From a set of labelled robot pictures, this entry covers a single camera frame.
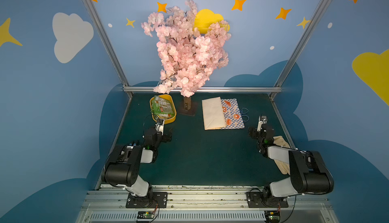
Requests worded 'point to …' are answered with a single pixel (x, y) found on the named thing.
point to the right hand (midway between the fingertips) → (261, 125)
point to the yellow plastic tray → (169, 99)
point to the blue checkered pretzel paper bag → (219, 114)
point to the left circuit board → (145, 215)
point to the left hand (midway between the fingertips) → (164, 125)
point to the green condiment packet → (161, 108)
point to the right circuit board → (272, 216)
